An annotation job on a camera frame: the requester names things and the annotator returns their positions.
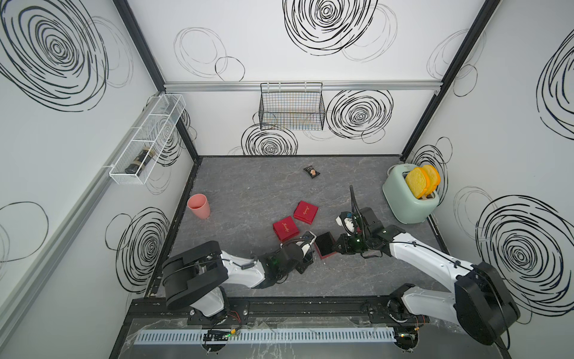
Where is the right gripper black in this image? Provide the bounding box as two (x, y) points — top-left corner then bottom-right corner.
(329, 232), (369, 254)

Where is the red jewelry box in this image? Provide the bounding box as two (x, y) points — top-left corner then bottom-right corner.
(273, 216), (300, 242)
(293, 200), (318, 224)

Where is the red jewelry box base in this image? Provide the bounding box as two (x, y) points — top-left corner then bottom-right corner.
(315, 232), (336, 260)

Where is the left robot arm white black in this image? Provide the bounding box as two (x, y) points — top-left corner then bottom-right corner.
(162, 232), (316, 317)

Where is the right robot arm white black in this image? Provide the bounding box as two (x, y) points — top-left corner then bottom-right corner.
(333, 192), (521, 346)

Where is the mint green toaster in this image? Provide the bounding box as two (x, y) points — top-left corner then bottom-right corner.
(382, 164), (440, 224)

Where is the yellow toast slice front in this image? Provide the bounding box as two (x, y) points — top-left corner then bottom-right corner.
(404, 168), (431, 199)

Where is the small black snack packet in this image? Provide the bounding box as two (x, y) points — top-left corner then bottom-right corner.
(303, 165), (320, 179)

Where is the orange toast slice back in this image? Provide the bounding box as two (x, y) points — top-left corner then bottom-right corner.
(422, 165), (441, 196)

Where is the pink plastic cup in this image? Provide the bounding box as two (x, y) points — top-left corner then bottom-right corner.
(187, 194), (211, 219)

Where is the dark bottle on shelf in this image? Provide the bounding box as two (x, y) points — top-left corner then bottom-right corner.
(124, 147), (155, 176)

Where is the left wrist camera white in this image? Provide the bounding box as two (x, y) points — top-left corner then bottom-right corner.
(296, 231), (317, 257)

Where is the white slotted cable duct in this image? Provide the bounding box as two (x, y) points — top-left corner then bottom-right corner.
(134, 328), (396, 345)

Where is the black wire wall basket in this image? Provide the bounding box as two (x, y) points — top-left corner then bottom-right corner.
(258, 82), (326, 131)

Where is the white wire wall shelf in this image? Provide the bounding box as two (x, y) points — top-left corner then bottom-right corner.
(109, 94), (185, 185)

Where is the black vertical frame post right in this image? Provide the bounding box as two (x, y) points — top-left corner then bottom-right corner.
(400, 0), (502, 162)

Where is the black vertical frame post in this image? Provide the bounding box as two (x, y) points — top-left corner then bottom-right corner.
(400, 0), (502, 162)
(113, 0), (202, 163)

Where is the black vertical frame post left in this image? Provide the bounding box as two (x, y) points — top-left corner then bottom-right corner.
(113, 0), (202, 163)

